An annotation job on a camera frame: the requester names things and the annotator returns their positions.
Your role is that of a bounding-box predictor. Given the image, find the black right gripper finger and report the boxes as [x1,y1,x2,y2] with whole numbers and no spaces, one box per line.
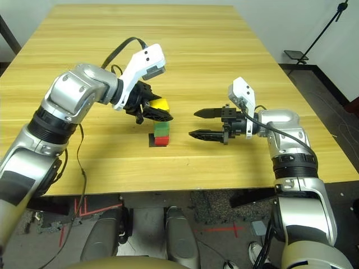
[193,108,224,119]
[188,129,225,143]

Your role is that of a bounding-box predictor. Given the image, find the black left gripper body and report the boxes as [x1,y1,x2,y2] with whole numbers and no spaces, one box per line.
[123,80,154,126]

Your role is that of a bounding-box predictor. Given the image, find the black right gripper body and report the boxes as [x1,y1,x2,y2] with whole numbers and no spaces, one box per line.
[220,105,250,146]

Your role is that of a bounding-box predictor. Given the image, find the yellow wooden block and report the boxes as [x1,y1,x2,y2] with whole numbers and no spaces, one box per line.
[149,98,171,113]

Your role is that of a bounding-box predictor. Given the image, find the green wooden block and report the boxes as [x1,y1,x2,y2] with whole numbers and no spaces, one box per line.
[154,121,171,137]

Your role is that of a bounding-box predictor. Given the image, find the black square pad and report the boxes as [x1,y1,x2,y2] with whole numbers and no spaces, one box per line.
[148,133,169,147]

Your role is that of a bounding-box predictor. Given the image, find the black tripod stand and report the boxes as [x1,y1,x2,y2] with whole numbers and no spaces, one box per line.
[283,0,350,75]

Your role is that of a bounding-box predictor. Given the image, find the grey robot right leg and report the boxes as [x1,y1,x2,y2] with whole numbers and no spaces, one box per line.
[165,206,201,269]

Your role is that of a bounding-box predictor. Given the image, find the grey robot leg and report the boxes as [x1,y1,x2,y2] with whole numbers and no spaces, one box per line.
[80,208,126,261]
[165,206,201,269]

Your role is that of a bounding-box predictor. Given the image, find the small grey box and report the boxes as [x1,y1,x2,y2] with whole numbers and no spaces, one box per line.
[251,220,267,236]

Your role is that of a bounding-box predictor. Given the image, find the dark red furniture piece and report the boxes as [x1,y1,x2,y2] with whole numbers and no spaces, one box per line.
[346,96,359,113]

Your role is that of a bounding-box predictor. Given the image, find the grey robot left leg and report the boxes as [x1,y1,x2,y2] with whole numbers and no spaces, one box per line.
[80,208,126,261]

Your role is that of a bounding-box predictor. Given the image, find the wooden side table black legs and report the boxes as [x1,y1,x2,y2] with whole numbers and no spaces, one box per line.
[0,15,22,55]

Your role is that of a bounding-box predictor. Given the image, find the khaki robot torso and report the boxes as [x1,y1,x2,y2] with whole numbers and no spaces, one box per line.
[66,253,180,269]

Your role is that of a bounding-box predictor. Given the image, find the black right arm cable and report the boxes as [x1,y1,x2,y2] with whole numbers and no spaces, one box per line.
[237,96,316,269]

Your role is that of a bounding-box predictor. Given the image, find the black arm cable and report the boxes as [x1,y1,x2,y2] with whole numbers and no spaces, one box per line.
[237,96,316,269]
[33,36,148,269]

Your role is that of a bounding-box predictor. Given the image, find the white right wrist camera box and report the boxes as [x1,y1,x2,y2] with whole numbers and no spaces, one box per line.
[227,77,257,140]

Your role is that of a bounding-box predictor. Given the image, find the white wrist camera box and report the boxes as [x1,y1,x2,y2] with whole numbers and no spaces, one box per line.
[227,77,257,140]
[112,43,167,112]

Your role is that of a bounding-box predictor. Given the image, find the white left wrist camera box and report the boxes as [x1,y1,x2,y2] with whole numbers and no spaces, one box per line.
[112,43,167,112]

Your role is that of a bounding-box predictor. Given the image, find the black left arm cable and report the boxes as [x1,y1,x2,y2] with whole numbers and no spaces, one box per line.
[33,36,148,269]

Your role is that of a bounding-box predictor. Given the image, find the black table frame beam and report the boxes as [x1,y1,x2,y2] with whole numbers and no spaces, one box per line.
[229,187,278,208]
[26,196,71,216]

